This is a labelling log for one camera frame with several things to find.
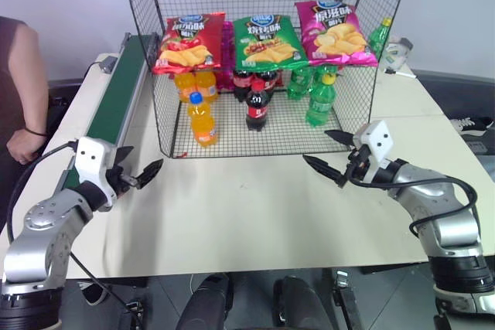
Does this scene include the red potato chips bag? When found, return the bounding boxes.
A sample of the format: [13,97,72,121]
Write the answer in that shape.
[151,12,227,76]

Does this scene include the orange soda bottle blue cap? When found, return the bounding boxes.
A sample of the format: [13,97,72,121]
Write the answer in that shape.
[187,91,219,148]

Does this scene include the cola bottle red cap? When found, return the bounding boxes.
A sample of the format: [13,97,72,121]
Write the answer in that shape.
[245,80,272,132]

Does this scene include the grey shoe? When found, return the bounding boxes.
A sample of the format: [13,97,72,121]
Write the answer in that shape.
[78,281,110,306]

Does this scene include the black white sneaker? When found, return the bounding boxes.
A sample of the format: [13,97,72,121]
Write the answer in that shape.
[449,116,495,138]

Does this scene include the black metal bracket strap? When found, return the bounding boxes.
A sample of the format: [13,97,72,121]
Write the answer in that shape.
[332,270,363,330]

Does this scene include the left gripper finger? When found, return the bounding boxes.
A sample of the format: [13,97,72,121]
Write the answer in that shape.
[114,145,135,167]
[134,158,165,191]

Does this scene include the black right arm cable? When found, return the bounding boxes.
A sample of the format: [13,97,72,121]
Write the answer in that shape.
[346,175,480,239]

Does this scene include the white marker pen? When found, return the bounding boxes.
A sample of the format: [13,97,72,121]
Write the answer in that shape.
[384,68,415,79]

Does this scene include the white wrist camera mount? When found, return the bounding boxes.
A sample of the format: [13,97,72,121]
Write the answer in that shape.
[353,120,395,171]
[74,137,121,207]

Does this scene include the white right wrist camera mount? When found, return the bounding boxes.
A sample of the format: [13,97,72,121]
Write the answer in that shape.
[353,120,395,171]

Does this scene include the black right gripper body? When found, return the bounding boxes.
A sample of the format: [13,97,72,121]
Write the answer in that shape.
[338,145,374,189]

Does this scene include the green potato chips bag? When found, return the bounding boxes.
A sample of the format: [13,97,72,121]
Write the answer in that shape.
[231,14,309,73]

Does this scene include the gray power adapter box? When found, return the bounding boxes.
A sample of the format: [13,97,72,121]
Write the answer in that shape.
[98,55,119,74]

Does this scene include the green soda bottle yellow cap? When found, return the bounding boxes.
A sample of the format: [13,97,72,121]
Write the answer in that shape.
[305,72,338,128]
[367,16,394,60]

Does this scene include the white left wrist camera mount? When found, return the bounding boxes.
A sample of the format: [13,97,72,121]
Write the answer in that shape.
[74,137,121,207]

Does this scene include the person bare hand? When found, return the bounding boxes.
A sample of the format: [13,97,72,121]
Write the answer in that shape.
[6,128,44,165]

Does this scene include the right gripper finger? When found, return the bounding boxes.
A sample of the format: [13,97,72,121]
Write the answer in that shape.
[323,128,357,150]
[302,154,347,189]

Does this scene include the magenta potato chips bag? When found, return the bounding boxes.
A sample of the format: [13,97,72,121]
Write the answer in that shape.
[294,0,379,68]
[216,20,236,92]

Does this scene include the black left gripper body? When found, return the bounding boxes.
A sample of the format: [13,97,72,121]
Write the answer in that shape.
[106,163,142,196]

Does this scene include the dark rounded shape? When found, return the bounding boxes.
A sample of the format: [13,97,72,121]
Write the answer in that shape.
[176,272,234,330]

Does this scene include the green conveyor belt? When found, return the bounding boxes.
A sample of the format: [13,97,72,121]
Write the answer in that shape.
[53,32,162,192]

